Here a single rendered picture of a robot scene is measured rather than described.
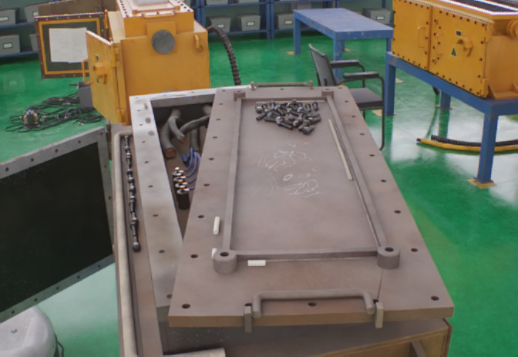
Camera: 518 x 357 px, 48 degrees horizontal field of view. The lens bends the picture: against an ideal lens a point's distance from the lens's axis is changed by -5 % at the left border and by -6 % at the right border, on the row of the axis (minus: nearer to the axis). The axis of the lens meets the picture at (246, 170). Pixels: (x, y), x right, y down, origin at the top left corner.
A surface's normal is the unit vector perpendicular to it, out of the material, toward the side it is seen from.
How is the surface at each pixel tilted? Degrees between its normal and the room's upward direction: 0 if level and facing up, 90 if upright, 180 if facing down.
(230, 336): 90
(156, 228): 0
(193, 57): 90
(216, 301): 0
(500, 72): 90
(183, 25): 90
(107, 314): 0
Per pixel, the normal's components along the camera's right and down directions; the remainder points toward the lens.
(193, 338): 0.21, 0.38
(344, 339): -0.04, -0.92
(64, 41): -0.08, 0.40
